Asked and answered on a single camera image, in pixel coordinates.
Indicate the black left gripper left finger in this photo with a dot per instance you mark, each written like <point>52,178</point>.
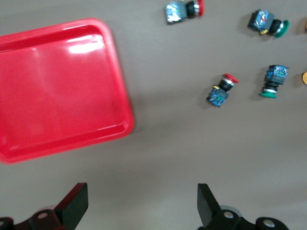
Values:
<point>72,208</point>

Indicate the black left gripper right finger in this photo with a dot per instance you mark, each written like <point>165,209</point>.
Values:
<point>208,208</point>

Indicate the red push button blue body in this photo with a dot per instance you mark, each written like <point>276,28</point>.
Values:
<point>176,13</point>
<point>218,97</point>

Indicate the yellow push button blue body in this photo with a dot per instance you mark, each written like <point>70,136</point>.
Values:
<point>305,78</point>

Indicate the red plastic tray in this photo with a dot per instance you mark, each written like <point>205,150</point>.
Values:
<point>60,91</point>

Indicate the green push button blue body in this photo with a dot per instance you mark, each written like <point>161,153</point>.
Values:
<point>275,75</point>
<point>261,20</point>

